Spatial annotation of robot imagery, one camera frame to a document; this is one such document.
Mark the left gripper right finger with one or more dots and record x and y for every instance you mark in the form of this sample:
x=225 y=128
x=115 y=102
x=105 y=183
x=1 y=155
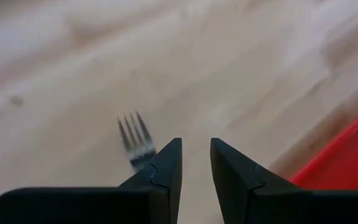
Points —
x=238 y=186

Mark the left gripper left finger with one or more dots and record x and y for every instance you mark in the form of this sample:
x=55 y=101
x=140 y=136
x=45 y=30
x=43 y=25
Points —
x=160 y=174

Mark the red plastic tray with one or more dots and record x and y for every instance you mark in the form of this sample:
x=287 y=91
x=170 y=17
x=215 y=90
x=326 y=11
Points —
x=346 y=161

